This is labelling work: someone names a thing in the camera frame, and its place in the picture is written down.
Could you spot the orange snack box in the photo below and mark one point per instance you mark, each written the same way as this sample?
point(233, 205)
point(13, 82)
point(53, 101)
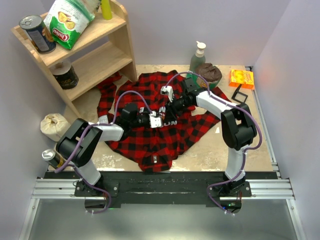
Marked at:
point(241, 77)

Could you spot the red black plaid shirt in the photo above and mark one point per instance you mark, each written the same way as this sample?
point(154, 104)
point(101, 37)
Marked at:
point(153, 149)

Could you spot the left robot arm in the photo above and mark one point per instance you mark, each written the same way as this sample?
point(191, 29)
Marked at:
point(79, 142)

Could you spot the white cloth sack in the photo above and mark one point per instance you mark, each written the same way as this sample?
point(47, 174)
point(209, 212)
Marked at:
point(54, 126)

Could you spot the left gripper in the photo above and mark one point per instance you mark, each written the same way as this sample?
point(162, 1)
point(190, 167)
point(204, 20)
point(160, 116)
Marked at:
point(147, 113)

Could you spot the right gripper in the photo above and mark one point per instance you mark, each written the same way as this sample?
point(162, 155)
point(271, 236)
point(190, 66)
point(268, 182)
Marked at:
point(171, 112)

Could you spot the black gold drink can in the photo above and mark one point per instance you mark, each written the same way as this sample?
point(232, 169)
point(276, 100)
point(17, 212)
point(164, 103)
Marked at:
point(52, 158)

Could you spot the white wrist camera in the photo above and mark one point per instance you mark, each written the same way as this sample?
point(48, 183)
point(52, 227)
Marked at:
point(168, 91)
point(155, 120)

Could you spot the black square frame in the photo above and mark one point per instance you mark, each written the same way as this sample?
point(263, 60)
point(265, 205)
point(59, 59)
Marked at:
point(239, 96)

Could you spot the green soap dispenser bottle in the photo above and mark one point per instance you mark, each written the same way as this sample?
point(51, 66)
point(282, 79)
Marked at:
point(199, 57)

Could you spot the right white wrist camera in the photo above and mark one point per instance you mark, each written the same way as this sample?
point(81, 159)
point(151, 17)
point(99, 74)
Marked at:
point(168, 91)

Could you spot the black paper-topped jar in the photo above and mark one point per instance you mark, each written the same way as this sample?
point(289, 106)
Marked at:
point(65, 75)

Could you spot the yellow bottle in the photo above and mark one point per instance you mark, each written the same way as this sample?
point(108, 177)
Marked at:
point(106, 9)

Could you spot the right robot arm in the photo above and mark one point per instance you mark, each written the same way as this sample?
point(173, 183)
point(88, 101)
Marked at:
point(237, 126)

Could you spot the blue tin can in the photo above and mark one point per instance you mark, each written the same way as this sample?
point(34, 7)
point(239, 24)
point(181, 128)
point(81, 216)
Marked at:
point(38, 34)

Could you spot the wooden shelf unit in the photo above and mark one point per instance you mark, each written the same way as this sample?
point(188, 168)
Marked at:
point(114, 55)

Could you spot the aluminium rail frame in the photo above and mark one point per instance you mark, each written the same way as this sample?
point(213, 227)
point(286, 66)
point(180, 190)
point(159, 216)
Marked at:
point(172, 188)

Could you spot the green pouch with brown top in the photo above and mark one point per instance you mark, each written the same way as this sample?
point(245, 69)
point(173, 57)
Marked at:
point(210, 72)

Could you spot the green chips bag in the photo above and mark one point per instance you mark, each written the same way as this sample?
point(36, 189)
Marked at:
point(67, 19)

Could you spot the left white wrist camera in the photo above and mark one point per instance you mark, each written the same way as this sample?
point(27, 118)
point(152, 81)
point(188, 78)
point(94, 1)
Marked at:
point(155, 120)

